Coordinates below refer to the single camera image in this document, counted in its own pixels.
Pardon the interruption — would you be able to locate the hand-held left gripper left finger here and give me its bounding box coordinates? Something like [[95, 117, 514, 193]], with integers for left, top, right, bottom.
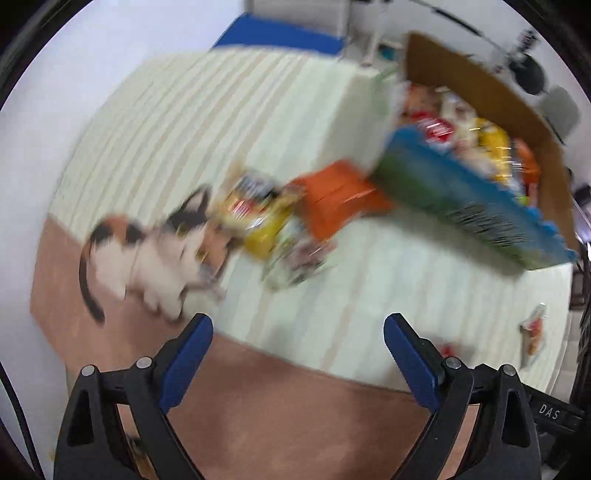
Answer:
[[54, 313, 214, 480]]

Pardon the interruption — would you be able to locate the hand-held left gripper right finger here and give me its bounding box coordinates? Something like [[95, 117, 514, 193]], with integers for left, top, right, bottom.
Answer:
[[383, 313, 541, 480]]

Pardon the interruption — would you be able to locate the small orange-white snack packet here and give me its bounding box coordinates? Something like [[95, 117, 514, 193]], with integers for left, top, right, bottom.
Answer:
[[521, 304, 549, 367]]

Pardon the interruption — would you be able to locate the narrow yellow snack packet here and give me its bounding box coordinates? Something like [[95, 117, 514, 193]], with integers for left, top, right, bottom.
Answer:
[[242, 198, 301, 259]]

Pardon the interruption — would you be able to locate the cardboard box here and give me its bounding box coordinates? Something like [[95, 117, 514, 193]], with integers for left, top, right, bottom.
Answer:
[[369, 31, 580, 273]]

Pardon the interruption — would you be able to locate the large orange snack packet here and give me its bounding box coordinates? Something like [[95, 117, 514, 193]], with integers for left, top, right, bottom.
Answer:
[[510, 138, 541, 195]]

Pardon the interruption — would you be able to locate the red snack packet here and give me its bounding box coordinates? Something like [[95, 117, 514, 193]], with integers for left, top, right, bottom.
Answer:
[[406, 115, 455, 144]]

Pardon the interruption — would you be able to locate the large yellow snack packet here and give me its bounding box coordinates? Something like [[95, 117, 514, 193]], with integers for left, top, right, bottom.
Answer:
[[471, 117, 513, 181]]

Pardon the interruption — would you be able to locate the white snack bag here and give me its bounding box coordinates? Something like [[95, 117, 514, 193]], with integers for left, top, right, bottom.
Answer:
[[438, 90, 476, 134]]

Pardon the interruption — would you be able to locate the striped cat-print table mat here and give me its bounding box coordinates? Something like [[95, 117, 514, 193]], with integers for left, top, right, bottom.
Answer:
[[30, 46, 575, 480]]

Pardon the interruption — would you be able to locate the barbell with black plates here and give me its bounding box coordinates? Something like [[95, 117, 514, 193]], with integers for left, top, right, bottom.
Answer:
[[411, 0, 550, 95]]

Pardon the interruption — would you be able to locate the blue floor mat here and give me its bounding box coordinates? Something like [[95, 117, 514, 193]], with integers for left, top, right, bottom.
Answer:
[[210, 11, 345, 58]]

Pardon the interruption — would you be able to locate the black cable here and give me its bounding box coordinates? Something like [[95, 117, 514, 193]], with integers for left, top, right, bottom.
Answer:
[[0, 360, 47, 480]]

